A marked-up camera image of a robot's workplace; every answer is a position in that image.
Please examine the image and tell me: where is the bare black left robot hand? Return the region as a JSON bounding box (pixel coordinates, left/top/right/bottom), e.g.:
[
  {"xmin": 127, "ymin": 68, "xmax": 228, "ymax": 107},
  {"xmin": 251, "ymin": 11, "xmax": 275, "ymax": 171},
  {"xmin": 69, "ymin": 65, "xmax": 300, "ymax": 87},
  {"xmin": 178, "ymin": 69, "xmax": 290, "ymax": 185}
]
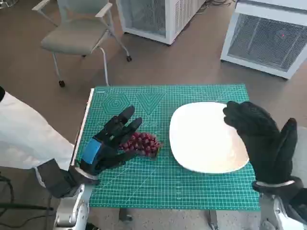
[{"xmin": 78, "ymin": 105, "xmax": 143, "ymax": 177}]

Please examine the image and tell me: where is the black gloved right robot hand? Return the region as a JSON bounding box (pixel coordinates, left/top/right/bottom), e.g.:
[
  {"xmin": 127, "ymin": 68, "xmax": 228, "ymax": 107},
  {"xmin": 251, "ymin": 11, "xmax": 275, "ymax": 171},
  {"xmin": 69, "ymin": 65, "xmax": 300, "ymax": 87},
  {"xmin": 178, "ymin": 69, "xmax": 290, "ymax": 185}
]
[{"xmin": 223, "ymin": 101, "xmax": 298, "ymax": 185}]

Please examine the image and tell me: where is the red toy grape bunch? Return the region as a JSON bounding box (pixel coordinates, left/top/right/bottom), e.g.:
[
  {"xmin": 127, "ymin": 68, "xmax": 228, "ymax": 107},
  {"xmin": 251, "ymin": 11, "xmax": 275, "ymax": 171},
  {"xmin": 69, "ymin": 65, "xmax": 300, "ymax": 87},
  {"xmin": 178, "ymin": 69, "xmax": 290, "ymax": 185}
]
[{"xmin": 118, "ymin": 131, "xmax": 164, "ymax": 159}]

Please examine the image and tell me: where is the white plate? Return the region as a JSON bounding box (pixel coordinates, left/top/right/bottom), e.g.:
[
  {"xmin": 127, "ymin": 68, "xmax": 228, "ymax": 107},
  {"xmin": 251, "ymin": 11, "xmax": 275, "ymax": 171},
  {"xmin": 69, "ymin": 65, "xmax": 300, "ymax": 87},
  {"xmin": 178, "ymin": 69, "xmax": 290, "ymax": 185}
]
[{"xmin": 168, "ymin": 101, "xmax": 250, "ymax": 174}]

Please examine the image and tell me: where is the green cutting mat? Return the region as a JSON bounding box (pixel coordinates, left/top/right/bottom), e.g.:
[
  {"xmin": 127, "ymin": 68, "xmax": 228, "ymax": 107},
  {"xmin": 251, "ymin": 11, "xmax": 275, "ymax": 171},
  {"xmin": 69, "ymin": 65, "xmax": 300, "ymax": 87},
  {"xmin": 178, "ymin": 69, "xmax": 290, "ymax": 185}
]
[{"xmin": 71, "ymin": 83, "xmax": 261, "ymax": 212}]

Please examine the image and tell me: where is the metal table clamp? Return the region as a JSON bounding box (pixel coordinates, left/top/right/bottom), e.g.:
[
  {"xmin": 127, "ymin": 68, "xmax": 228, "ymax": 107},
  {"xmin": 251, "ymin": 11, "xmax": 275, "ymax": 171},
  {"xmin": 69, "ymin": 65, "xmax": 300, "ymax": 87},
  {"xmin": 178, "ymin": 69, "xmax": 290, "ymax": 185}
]
[
  {"xmin": 208, "ymin": 210, "xmax": 219, "ymax": 230},
  {"xmin": 118, "ymin": 207, "xmax": 133, "ymax": 230}
]

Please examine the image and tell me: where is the person in white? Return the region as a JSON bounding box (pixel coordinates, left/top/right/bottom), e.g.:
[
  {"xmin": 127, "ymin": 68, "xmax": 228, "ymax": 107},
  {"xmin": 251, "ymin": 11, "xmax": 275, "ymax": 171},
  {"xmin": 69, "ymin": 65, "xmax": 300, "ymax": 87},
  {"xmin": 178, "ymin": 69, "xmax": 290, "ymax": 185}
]
[{"xmin": 0, "ymin": 85, "xmax": 75, "ymax": 171}]

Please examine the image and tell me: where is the white mesh cabinet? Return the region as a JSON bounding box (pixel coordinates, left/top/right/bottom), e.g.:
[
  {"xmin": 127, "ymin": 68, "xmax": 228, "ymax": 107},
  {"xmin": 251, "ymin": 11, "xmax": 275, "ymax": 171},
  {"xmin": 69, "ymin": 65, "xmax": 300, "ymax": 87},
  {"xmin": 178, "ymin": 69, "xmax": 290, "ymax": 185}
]
[
  {"xmin": 116, "ymin": 0, "xmax": 207, "ymax": 45},
  {"xmin": 220, "ymin": 0, "xmax": 307, "ymax": 81}
]

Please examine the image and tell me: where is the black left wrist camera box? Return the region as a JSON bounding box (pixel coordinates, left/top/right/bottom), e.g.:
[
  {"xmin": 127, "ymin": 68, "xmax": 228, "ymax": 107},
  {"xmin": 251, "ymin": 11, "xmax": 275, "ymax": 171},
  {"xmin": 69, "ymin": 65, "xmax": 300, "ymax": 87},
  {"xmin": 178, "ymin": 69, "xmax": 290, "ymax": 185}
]
[{"xmin": 37, "ymin": 159, "xmax": 78, "ymax": 199}]

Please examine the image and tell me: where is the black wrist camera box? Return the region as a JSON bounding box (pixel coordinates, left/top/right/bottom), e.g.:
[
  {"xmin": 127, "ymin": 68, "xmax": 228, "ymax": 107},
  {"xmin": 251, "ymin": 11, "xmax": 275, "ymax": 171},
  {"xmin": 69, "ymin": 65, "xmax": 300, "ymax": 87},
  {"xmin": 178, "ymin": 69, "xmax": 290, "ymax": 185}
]
[
  {"xmin": 286, "ymin": 177, "xmax": 307, "ymax": 230},
  {"xmin": 37, "ymin": 159, "xmax": 78, "ymax": 199}
]

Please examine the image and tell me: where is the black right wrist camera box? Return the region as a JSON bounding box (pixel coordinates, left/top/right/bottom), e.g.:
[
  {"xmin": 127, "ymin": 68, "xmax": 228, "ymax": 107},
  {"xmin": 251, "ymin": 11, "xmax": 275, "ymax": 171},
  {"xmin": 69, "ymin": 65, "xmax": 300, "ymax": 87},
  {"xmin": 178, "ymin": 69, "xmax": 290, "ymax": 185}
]
[{"xmin": 286, "ymin": 177, "xmax": 307, "ymax": 230}]

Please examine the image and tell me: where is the grey chair with white frame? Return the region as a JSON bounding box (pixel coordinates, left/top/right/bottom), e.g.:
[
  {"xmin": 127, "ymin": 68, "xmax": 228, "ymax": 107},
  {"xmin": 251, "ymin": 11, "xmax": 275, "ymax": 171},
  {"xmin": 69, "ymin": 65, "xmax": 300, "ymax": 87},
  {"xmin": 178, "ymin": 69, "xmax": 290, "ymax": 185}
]
[{"xmin": 32, "ymin": 0, "xmax": 134, "ymax": 88}]

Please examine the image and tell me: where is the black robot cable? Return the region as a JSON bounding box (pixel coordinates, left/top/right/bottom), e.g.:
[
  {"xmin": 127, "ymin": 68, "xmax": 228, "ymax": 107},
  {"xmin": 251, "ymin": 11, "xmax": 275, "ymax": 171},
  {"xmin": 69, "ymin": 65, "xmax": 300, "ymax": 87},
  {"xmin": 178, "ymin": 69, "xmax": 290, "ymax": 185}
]
[{"xmin": 0, "ymin": 171, "xmax": 54, "ymax": 216}]

